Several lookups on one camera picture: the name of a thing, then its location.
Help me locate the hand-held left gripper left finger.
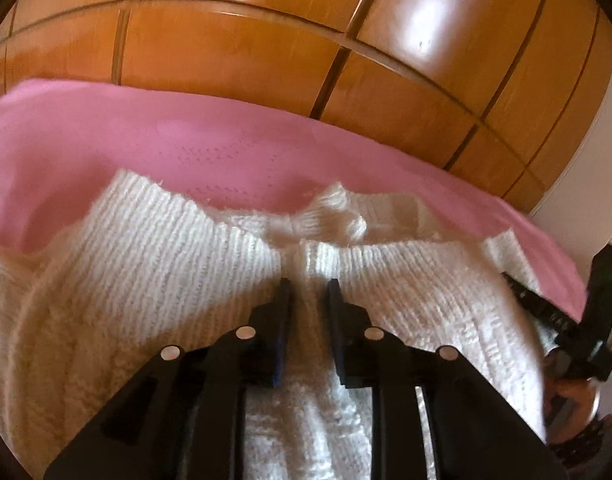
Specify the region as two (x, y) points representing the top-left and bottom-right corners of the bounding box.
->
(43, 277), (294, 480)

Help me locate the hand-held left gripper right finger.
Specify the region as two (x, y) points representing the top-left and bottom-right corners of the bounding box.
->
(326, 278), (554, 480)

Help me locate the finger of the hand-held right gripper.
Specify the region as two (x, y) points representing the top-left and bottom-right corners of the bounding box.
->
(500, 271), (582, 337)

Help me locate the white knitted sweater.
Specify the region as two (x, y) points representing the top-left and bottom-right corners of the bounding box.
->
(0, 170), (556, 480)

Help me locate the pink blanket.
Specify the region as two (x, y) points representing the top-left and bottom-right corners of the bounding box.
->
(0, 77), (586, 323)

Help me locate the person's right hand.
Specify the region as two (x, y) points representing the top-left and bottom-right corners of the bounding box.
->
(546, 355), (601, 443)

